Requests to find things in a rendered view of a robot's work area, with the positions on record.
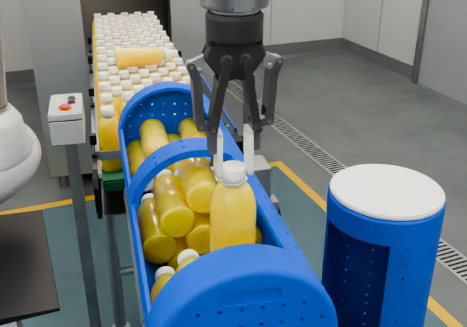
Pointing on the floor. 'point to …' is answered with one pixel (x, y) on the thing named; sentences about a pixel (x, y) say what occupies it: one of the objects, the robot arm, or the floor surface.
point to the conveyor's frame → (108, 203)
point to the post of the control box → (72, 156)
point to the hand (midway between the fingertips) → (233, 151)
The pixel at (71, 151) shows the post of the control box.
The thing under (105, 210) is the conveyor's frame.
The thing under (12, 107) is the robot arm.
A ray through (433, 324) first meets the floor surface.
